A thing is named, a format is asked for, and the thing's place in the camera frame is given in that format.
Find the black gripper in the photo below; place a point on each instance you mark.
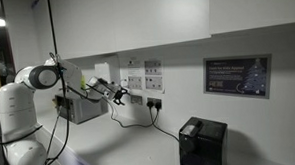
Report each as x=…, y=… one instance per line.
x=108, y=89

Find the steel wall socket without plugs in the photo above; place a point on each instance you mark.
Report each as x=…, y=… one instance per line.
x=136, y=100

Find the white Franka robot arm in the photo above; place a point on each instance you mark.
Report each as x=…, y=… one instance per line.
x=15, y=108

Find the laminated instruction sheet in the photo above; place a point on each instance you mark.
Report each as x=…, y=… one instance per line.
x=154, y=75
x=134, y=76

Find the black power plug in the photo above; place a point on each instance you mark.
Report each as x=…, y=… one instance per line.
x=150, y=104
x=158, y=105

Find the silver microwave oven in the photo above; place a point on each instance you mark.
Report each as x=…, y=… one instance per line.
x=85, y=112

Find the white upper cabinet door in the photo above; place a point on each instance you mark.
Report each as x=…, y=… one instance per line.
x=128, y=21
x=257, y=6

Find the black coffee machine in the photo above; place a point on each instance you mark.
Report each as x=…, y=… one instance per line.
x=205, y=145

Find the white cabinet side panel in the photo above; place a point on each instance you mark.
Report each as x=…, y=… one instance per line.
x=44, y=27

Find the dark framed Christmas tree poster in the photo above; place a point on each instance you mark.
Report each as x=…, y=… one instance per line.
x=237, y=77

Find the steel wall socket with plugs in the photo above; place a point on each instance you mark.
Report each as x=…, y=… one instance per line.
x=154, y=99

